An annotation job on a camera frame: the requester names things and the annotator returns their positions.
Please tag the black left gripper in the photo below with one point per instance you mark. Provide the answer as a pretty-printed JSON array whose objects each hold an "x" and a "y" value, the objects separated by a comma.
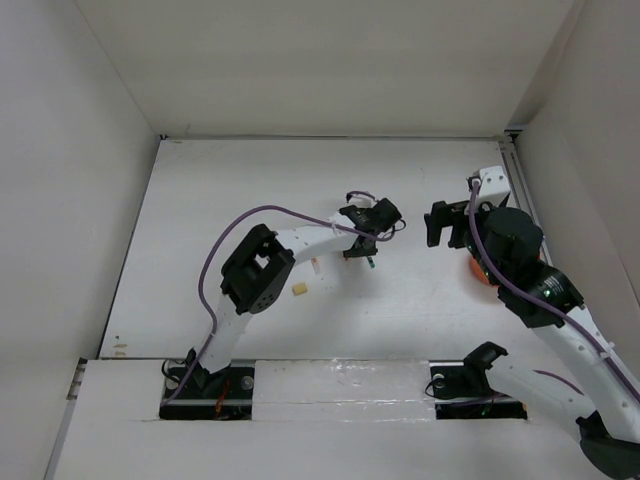
[{"x": 356, "y": 252}]

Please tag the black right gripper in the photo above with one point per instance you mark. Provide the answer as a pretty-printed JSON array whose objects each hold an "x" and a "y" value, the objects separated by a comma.
[{"x": 444, "y": 214}]

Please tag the yellow eraser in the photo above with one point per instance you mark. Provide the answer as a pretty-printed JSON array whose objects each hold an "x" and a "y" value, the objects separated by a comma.
[{"x": 299, "y": 289}]

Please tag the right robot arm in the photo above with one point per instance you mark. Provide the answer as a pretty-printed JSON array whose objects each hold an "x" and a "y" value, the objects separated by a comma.
[{"x": 600, "y": 408}]

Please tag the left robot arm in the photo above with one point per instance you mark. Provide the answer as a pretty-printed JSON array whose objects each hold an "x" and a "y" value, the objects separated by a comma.
[{"x": 257, "y": 270}]

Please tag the orange round organizer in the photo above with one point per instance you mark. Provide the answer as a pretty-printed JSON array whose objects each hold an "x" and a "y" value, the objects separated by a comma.
[{"x": 482, "y": 273}]

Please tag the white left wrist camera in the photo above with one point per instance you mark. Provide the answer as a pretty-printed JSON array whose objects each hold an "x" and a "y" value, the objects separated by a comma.
[{"x": 361, "y": 196}]

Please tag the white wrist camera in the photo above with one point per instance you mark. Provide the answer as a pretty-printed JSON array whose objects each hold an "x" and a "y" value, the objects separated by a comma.
[
  {"x": 493, "y": 186},
  {"x": 361, "y": 196}
]

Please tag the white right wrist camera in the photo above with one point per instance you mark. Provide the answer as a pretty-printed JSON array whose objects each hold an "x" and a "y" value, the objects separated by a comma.
[{"x": 493, "y": 186}]

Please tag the aluminium side rail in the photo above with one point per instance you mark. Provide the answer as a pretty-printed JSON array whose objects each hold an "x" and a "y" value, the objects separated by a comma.
[{"x": 515, "y": 172}]

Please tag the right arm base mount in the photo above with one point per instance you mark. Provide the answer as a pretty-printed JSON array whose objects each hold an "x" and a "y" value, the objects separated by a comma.
[{"x": 461, "y": 389}]

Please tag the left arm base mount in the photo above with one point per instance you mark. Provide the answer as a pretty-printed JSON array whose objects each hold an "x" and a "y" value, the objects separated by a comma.
[{"x": 228, "y": 397}]

